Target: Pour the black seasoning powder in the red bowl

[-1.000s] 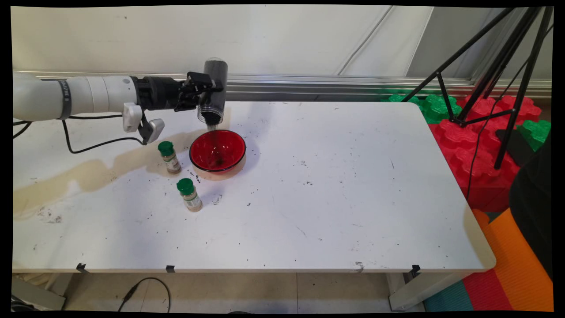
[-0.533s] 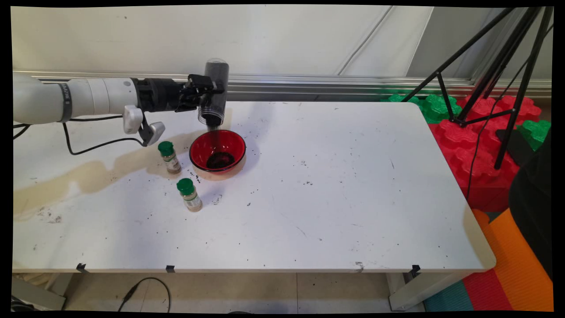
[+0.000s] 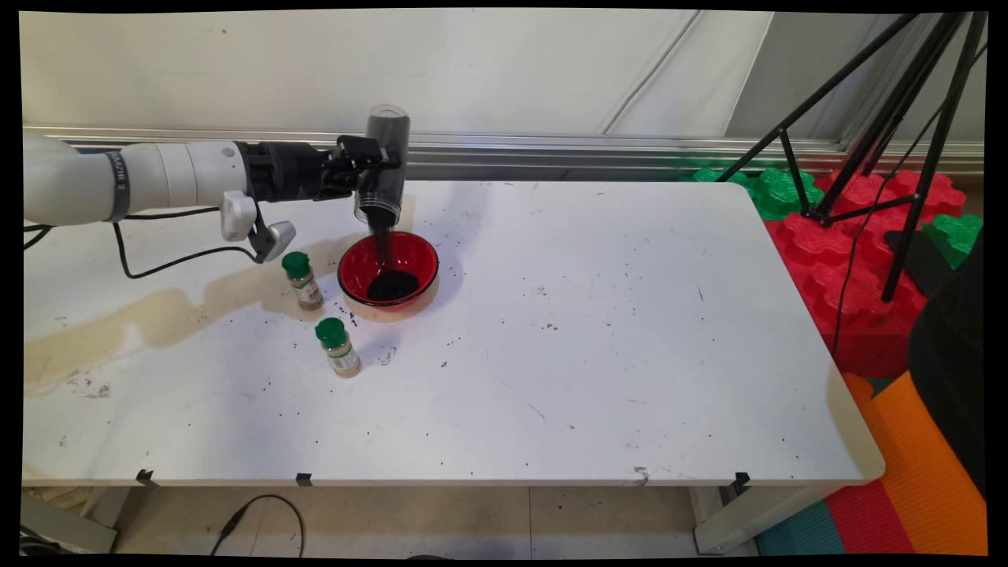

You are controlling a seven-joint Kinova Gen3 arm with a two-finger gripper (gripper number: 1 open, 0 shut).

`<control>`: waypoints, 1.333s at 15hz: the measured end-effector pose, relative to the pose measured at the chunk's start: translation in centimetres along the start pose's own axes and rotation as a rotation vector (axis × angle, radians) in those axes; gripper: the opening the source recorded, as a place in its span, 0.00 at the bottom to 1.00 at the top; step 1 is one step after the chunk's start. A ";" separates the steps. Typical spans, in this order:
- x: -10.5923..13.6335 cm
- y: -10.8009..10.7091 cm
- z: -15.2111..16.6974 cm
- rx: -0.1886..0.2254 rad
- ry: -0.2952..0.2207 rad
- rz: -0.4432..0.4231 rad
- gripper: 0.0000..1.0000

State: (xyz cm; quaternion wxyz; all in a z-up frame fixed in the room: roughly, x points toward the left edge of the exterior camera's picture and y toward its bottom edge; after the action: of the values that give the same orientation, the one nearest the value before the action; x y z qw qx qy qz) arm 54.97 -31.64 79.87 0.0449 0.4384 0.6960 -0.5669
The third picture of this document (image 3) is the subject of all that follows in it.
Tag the red foam blocks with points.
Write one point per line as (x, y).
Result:
(843, 276)

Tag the orange foam mat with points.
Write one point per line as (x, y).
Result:
(921, 465)

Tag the red bowl with black rim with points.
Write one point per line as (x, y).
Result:
(409, 252)

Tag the dark grounds pile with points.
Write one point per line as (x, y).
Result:
(392, 285)

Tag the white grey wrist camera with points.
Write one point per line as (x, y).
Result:
(272, 240)

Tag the black tripod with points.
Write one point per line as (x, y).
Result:
(929, 118)

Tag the black bulky object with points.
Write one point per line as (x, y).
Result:
(949, 354)

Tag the green cap spice bottle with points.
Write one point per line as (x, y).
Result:
(303, 279)
(339, 346)

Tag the large green foam block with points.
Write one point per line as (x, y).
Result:
(776, 193)

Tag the teal foam mat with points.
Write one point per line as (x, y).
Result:
(799, 535)

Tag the red foam mat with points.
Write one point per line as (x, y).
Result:
(866, 520)

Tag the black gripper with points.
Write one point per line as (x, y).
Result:
(287, 172)

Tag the white angled table leg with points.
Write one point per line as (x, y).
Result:
(748, 516)

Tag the small green foam block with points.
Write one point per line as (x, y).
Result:
(957, 235)

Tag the aluminium rail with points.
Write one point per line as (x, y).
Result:
(630, 150)

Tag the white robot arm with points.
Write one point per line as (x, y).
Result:
(173, 177)

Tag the clear jar with dark grounds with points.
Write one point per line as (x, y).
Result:
(386, 197)

